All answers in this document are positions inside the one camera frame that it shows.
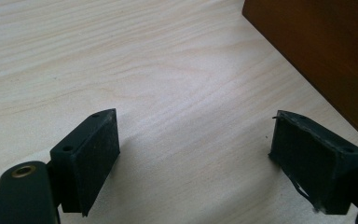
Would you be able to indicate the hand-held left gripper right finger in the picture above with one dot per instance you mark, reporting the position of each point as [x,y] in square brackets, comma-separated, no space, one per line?
[313,161]

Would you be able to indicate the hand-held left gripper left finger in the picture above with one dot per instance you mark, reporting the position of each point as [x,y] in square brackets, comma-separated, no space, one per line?
[84,161]

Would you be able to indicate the brown wooden compartment box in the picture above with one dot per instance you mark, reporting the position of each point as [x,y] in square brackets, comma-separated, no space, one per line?
[323,43]

